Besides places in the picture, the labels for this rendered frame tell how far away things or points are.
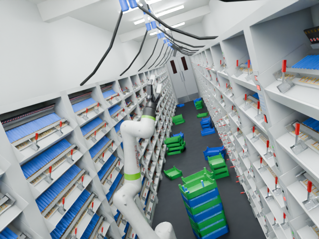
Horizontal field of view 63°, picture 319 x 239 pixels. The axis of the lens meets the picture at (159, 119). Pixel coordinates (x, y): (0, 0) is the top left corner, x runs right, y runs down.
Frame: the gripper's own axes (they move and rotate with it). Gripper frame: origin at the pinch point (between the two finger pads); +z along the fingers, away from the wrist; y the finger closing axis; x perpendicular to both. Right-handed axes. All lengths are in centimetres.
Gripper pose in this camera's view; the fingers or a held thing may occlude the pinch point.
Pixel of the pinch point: (156, 81)
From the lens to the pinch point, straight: 176.5
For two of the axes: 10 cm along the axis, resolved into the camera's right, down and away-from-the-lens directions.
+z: 1.9, -9.5, 2.6
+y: -3.3, -3.1, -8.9
